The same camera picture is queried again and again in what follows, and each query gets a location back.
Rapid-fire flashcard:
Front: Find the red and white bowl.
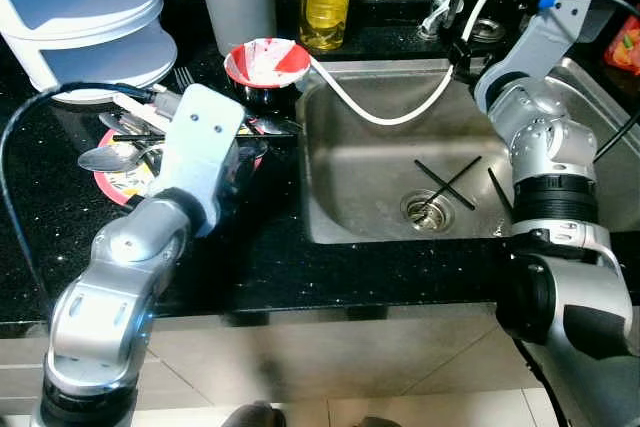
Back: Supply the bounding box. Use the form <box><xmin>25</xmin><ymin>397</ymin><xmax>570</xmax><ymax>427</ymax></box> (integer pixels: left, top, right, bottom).
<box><xmin>224</xmin><ymin>37</ymin><xmax>312</xmax><ymax>113</ymax></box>

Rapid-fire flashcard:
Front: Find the metal fork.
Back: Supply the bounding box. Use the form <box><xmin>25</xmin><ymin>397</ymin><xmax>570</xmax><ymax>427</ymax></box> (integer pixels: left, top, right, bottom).
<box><xmin>175</xmin><ymin>67</ymin><xmax>197</xmax><ymax>94</ymax></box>

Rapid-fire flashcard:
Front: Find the stainless steel sink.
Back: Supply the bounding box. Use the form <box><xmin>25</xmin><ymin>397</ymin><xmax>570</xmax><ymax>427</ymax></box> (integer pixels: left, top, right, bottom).
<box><xmin>296</xmin><ymin>55</ymin><xmax>640</xmax><ymax>245</ymax></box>

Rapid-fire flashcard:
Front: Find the pink plate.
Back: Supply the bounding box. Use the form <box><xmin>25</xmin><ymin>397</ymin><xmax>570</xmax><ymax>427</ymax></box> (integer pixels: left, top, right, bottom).
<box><xmin>94</xmin><ymin>112</ymin><xmax>271</xmax><ymax>208</ymax></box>

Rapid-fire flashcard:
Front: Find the metal spoon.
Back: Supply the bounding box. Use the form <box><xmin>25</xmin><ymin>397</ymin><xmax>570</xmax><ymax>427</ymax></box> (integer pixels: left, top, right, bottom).
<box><xmin>76</xmin><ymin>145</ymin><xmax>151</xmax><ymax>174</ymax></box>

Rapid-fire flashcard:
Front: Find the metal sink drain strainer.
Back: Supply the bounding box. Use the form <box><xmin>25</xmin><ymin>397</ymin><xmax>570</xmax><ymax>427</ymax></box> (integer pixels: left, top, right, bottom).
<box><xmin>402</xmin><ymin>190</ymin><xmax>454</xmax><ymax>234</ymax></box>

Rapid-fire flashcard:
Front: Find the red dish soap bottle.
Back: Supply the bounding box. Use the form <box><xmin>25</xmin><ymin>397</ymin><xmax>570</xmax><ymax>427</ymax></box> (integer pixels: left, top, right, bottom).
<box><xmin>575</xmin><ymin>0</ymin><xmax>640</xmax><ymax>76</ymax></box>

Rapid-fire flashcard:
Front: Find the white stacked food container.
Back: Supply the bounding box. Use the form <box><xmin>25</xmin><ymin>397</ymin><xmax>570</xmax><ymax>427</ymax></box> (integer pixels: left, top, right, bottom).
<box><xmin>0</xmin><ymin>0</ymin><xmax>179</xmax><ymax>103</ymax></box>

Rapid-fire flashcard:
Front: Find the black left robot foot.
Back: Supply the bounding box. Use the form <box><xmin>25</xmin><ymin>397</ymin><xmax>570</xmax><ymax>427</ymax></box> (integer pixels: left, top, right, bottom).
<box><xmin>222</xmin><ymin>402</ymin><xmax>291</xmax><ymax>427</ymax></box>

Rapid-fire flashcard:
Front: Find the black robot foot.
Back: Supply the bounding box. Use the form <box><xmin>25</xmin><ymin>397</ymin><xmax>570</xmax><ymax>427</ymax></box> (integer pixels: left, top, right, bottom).
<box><xmin>222</xmin><ymin>402</ymin><xmax>291</xmax><ymax>427</ymax></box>
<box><xmin>350</xmin><ymin>415</ymin><xmax>401</xmax><ymax>427</ymax></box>

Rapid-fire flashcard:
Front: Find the black right robot foot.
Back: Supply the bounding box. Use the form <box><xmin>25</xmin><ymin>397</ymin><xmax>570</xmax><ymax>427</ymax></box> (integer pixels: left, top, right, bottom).
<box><xmin>350</xmin><ymin>415</ymin><xmax>401</xmax><ymax>427</ymax></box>

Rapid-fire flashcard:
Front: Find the chrome counter ring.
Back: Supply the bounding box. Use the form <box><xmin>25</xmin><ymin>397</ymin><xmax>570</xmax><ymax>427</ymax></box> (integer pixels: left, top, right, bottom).
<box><xmin>470</xmin><ymin>17</ymin><xmax>511</xmax><ymax>44</ymax></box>

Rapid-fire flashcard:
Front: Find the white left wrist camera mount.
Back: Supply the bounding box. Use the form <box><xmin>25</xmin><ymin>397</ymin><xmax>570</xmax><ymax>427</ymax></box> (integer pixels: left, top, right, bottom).
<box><xmin>158</xmin><ymin>84</ymin><xmax>247</xmax><ymax>238</ymax></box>

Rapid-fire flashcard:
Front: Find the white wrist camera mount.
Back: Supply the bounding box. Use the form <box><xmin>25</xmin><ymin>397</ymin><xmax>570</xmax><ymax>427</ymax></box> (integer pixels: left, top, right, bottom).
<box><xmin>158</xmin><ymin>84</ymin><xmax>247</xmax><ymax>238</ymax></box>
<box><xmin>474</xmin><ymin>0</ymin><xmax>619</xmax><ymax>116</ymax></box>

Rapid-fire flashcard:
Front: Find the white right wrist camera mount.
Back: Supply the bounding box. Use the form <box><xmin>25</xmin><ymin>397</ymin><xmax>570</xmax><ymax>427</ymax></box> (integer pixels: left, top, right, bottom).
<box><xmin>474</xmin><ymin>0</ymin><xmax>619</xmax><ymax>116</ymax></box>

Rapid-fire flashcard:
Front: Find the white flexible hose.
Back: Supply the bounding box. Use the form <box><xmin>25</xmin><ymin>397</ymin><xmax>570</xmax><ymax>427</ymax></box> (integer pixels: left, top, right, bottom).
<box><xmin>308</xmin><ymin>0</ymin><xmax>546</xmax><ymax>128</ymax></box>

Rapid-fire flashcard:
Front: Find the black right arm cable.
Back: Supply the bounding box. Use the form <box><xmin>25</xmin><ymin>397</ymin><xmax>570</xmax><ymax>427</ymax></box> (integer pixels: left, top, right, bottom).
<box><xmin>540</xmin><ymin>0</ymin><xmax>640</xmax><ymax>163</ymax></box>

